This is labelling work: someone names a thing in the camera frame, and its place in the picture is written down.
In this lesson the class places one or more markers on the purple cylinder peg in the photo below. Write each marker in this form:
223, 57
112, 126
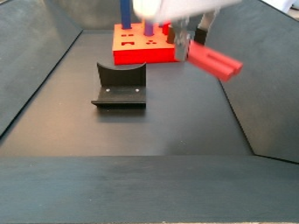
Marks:
148, 29

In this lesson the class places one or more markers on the red double-square peg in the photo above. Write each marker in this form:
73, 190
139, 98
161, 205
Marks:
214, 62

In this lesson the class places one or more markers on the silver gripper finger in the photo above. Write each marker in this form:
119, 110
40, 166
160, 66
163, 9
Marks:
180, 39
204, 25

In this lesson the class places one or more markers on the red peg board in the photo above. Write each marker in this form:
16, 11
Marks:
133, 48

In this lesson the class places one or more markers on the red star peg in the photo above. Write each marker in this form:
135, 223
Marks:
165, 28

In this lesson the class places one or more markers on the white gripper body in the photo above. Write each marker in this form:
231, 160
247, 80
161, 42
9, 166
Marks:
167, 10

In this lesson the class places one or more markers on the black curved holder stand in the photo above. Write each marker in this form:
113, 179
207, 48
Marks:
121, 87

